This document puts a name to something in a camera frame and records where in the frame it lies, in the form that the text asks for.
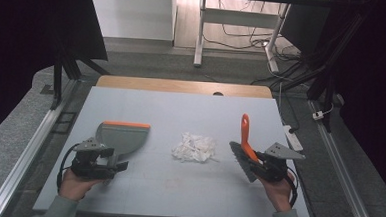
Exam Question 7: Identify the orange-handled grey brush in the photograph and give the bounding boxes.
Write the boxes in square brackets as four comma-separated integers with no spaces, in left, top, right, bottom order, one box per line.
[226,111,264,184]

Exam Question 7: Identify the wooden table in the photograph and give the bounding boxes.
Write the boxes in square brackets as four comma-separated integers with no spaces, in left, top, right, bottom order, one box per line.
[95,74,274,100]

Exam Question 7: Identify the aluminium rail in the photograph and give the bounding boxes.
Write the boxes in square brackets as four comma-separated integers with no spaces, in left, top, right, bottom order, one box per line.
[0,74,80,217]
[302,100,386,217]

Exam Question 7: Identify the black metal stand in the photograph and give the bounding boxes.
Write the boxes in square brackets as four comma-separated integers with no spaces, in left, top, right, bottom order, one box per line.
[273,1,373,136]
[48,42,113,114]

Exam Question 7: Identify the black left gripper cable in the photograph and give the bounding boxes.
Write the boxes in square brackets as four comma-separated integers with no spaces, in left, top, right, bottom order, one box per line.
[55,142,81,195]

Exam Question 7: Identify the white power strip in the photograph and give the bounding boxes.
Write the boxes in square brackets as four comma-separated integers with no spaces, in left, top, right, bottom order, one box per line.
[281,124,305,153]

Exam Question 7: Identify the black curtain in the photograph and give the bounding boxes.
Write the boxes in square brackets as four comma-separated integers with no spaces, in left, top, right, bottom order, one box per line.
[0,0,112,156]
[320,0,386,197]

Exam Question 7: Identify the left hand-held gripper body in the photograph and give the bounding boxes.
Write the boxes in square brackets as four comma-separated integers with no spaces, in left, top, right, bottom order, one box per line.
[69,135,121,182]

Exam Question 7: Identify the black floor cables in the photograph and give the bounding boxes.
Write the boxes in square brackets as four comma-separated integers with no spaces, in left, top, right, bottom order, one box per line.
[200,0,308,89]

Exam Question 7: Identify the white metal desk frame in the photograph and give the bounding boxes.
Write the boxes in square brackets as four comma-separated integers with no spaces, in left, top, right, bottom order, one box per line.
[192,0,292,74]

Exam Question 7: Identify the person's left hand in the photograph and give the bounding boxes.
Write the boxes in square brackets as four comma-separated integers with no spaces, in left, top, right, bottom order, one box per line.
[57,167,108,204]

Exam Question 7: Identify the pile of white paper scraps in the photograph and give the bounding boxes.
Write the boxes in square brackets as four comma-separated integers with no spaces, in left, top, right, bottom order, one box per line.
[170,130,219,165]

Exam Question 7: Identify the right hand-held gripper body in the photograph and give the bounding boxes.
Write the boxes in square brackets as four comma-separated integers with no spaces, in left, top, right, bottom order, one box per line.
[252,141,307,185]

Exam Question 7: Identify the grey dustpan with orange edge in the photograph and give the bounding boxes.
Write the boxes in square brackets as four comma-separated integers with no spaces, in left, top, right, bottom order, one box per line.
[92,119,152,188]

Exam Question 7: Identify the person's right hand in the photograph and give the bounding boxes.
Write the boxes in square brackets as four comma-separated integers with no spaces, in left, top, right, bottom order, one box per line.
[258,170,298,214]

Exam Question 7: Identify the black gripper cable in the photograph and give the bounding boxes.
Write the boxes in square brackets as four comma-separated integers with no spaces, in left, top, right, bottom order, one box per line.
[55,142,81,195]
[284,166,301,209]

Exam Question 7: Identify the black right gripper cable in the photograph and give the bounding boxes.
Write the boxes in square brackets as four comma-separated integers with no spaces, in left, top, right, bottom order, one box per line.
[284,166,301,209]

